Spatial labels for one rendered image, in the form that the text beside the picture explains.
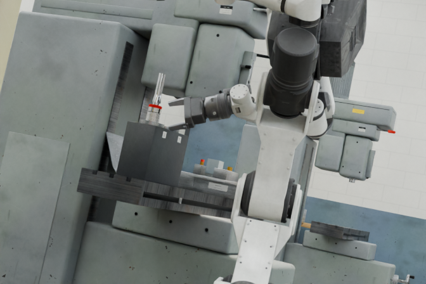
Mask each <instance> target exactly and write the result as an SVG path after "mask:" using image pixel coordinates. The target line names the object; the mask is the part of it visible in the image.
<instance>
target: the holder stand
mask: <svg viewBox="0 0 426 284"><path fill-rule="evenodd" d="M187 142H188V136H186V135H184V134H180V133H179V130H175V131H170V130H169V127H167V126H165V125H163V124H160V123H157V122H152V121H149V120H140V119H139V122H131V121H127V126H126V131H125V135H124V140H123V144H122V149H121V153H120V158H119V163H118V167H117V172H116V175H120V176H126V177H129V178H135V179H141V180H144V181H150V182H153V183H159V184H164V185H168V186H173V187H178V184H179V178H180V175H181V169H182V166H183V160H184V154H185V151H186V145H187Z"/></svg>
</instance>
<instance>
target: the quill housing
mask: <svg viewBox="0 0 426 284"><path fill-rule="evenodd" d="M254 47H255V41H254V38H253V37H251V36H250V35H248V34H247V33H246V32H245V31H244V30H242V29H241V28H240V27H235V26H229V25H218V24H212V23H203V24H201V25H200V26H199V28H198V34H197V39H196V43H195V49H194V52H193V58H192V61H191V67H190V72H189V76H188V81H187V85H186V90H185V94H184V95H185V97H188V96H191V97H192V98H197V97H202V98H203V100H204V101H205V97H206V96H210V95H214V94H221V93H223V89H227V88H231V87H233V86H235V85H238V81H239V77H240V72H241V67H240V65H242V62H243V56H244V53H245V51H251V52H254Z"/></svg>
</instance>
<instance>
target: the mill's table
mask: <svg viewBox="0 0 426 284"><path fill-rule="evenodd" d="M77 192H80V193H85V194H89V195H94V196H97V197H103V198H108V199H111V200H116V201H120V202H125V203H131V204H134V205H140V206H145V207H153V208H158V209H166V210H175V211H180V212H187V213H192V214H201V215H205V216H214V217H221V218H226V219H231V213H232V209H233V203H234V200H233V199H230V198H224V197H219V196H215V195H210V194H206V193H200V192H197V191H191V190H186V189H182V188H177V187H173V186H168V185H164V184H159V183H153V182H150V181H144V180H141V179H135V178H131V177H126V176H120V175H116V174H111V173H107V172H101V171H96V170H92V169H87V168H82V169H81V174H80V178H79V183H78V187H77ZM240 217H246V218H249V219H255V220H258V221H264V220H263V219H260V218H256V217H250V216H246V215H245V214H244V213H243V211H242V210H241V211H240Z"/></svg>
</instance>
